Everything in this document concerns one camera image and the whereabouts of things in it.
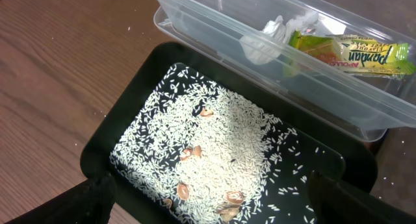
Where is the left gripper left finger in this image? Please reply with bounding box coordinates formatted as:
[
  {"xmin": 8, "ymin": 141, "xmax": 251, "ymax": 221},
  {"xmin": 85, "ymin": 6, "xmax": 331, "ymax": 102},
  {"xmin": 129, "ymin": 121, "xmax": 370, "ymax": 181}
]
[{"xmin": 6, "ymin": 174, "xmax": 116, "ymax": 224}]

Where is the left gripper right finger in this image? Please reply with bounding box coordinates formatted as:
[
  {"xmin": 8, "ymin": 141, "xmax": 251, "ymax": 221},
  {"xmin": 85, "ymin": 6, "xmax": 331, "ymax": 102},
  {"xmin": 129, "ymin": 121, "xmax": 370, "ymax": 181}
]
[{"xmin": 307, "ymin": 171, "xmax": 415, "ymax": 224}]

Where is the green snack wrapper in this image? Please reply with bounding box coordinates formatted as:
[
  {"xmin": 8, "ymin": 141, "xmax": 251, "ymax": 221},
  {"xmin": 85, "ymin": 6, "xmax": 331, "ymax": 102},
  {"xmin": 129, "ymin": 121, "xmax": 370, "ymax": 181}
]
[{"xmin": 289, "ymin": 31, "xmax": 415, "ymax": 79}]

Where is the white tissue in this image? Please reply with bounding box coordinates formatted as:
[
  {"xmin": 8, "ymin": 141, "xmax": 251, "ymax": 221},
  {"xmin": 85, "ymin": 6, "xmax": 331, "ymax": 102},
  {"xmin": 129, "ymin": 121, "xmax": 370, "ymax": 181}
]
[{"xmin": 239, "ymin": 12, "xmax": 319, "ymax": 65}]

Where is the brown serving tray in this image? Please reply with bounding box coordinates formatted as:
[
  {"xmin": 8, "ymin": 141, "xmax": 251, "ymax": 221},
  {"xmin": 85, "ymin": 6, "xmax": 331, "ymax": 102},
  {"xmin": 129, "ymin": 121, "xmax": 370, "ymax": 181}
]
[{"xmin": 371, "ymin": 128, "xmax": 415, "ymax": 216}]

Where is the nut shell bottom edge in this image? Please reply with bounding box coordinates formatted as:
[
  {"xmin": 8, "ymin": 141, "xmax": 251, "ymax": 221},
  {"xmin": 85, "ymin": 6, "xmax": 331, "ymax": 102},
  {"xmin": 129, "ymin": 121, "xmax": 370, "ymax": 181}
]
[{"xmin": 162, "ymin": 198, "xmax": 173, "ymax": 209}]

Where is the nut shell lower left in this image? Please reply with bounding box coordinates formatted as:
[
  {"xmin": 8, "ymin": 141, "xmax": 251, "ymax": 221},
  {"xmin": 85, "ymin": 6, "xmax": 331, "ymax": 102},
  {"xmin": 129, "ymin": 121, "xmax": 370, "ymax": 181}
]
[{"xmin": 177, "ymin": 183, "xmax": 189, "ymax": 201}]

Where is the brown nut shell piece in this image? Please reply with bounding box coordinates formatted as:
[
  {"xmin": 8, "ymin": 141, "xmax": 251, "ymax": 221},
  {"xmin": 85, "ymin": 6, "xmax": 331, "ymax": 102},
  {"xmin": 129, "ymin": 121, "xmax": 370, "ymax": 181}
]
[{"xmin": 216, "ymin": 191, "xmax": 244, "ymax": 223}]

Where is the black plastic tray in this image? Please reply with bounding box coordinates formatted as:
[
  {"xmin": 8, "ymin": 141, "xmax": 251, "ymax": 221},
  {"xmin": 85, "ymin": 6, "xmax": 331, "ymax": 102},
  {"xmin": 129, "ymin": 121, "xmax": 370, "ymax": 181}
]
[{"xmin": 81, "ymin": 42, "xmax": 378, "ymax": 223}]

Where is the spilled rice pile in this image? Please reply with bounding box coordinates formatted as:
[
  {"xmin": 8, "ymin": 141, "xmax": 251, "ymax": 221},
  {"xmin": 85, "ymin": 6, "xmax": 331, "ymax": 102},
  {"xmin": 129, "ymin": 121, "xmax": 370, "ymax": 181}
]
[{"xmin": 109, "ymin": 64, "xmax": 317, "ymax": 223}]

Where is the nut shell middle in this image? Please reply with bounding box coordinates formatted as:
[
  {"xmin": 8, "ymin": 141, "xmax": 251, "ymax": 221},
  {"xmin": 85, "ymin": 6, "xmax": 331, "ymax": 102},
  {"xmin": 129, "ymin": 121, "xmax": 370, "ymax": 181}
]
[{"xmin": 179, "ymin": 145, "xmax": 202, "ymax": 161}]

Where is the nut shell top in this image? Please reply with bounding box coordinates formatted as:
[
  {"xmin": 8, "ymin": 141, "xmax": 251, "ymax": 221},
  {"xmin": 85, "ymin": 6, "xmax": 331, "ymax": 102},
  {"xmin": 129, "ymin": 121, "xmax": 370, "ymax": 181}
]
[{"xmin": 200, "ymin": 108, "xmax": 213, "ymax": 117}]

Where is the clear plastic bin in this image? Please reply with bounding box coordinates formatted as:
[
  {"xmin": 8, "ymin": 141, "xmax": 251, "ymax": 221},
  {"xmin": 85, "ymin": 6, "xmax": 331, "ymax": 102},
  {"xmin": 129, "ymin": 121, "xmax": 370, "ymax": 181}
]
[{"xmin": 157, "ymin": 0, "xmax": 415, "ymax": 142}]

